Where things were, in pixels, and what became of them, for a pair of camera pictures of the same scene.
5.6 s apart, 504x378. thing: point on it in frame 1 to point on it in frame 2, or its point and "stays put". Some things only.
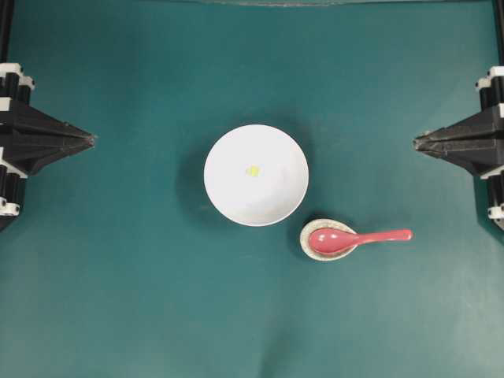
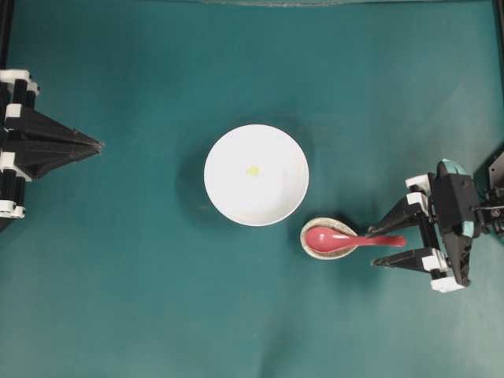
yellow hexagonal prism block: x=253 y=170 stays put
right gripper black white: x=476 y=142 to x=451 y=201
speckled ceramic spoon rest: x=316 y=254 stays put
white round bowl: x=261 y=200 stays put
